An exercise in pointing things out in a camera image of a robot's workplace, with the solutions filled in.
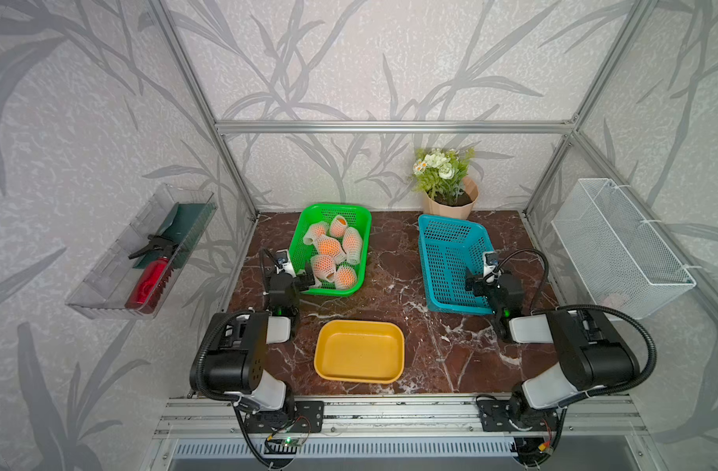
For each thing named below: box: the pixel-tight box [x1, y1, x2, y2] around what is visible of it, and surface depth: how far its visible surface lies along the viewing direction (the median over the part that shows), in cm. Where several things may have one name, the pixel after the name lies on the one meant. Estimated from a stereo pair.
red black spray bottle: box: [124, 234, 178, 314], surface depth 61 cm
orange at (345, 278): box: [334, 264, 358, 291], surface depth 95 cm
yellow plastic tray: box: [313, 319, 406, 385], surface depth 85 cm
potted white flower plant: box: [412, 148, 479, 220], surface depth 96 cm
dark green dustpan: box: [132, 202, 217, 269], surface depth 73 cm
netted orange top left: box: [302, 220, 330, 246], surface depth 107 cm
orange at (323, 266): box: [310, 254, 337, 284], surface depth 96 cm
